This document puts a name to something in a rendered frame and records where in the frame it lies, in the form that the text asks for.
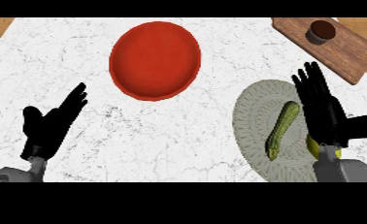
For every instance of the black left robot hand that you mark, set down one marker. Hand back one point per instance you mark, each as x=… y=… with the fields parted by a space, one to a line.
x=47 y=127

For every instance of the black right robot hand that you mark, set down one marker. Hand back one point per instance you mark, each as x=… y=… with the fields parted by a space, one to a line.
x=323 y=111

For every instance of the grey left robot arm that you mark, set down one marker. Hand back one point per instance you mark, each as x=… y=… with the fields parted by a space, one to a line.
x=28 y=171

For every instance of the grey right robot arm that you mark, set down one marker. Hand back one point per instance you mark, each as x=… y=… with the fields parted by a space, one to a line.
x=336 y=166

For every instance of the green squash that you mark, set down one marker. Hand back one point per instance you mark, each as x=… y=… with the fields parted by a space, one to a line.
x=283 y=127

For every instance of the yellow squash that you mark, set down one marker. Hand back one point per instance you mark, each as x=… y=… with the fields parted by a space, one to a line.
x=312 y=147

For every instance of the grey round woven placemat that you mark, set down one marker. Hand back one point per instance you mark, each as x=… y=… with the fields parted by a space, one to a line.
x=257 y=127

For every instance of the red bowl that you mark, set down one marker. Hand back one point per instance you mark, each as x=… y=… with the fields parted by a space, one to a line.
x=154 y=60

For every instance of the brown wooden cutting board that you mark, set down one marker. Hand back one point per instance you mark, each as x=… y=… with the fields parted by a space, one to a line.
x=330 y=48

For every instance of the dark brown cup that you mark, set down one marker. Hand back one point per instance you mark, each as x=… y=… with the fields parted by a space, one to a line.
x=321 y=31

